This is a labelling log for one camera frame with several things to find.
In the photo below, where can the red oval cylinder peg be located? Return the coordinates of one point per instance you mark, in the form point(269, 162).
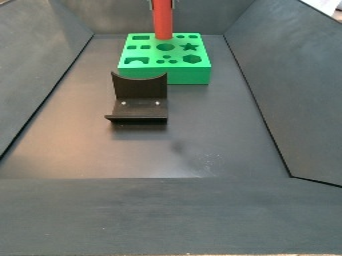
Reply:
point(161, 15)

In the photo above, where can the green shape sorter board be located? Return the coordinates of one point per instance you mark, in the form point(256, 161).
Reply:
point(180, 57)

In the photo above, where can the black curved holder stand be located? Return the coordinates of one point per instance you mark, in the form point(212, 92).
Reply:
point(140, 99)

